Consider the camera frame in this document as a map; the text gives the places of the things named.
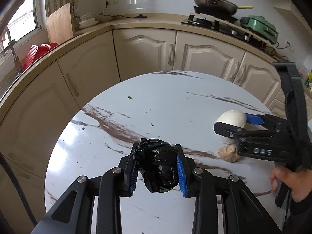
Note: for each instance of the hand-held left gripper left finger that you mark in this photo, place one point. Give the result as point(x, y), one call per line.
point(132, 175)

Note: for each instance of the black plastic bag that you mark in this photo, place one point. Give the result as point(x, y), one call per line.
point(156, 156)

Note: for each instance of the person's right forearm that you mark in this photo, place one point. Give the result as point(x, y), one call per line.
point(299, 217)

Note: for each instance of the round white marble table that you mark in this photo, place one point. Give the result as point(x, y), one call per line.
point(170, 102)

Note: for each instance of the black gas stove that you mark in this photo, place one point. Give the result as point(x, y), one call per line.
point(224, 26)

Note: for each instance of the wooden cutting board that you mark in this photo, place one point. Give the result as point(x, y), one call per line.
point(61, 24)

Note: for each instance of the red plastic dish rack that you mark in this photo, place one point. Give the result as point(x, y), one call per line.
point(36, 56)

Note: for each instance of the white wall outlet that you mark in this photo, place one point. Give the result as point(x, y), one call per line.
point(111, 2)
point(290, 46)

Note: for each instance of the group of condiment bottles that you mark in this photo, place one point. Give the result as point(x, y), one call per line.
point(309, 79)

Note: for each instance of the stack of white bowls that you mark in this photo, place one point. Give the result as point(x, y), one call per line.
point(88, 22)

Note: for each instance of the green electric cooking pot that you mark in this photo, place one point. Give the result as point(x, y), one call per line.
point(259, 28)

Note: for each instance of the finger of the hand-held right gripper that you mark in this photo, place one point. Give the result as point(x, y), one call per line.
point(229, 129)
point(258, 120)

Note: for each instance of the person's right hand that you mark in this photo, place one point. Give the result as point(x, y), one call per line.
point(299, 182)

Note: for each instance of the sliding glass window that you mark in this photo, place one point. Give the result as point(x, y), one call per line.
point(23, 19)

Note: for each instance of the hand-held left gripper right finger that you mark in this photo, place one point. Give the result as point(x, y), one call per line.
point(180, 173)

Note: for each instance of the white eggshell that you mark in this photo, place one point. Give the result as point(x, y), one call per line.
point(231, 119)

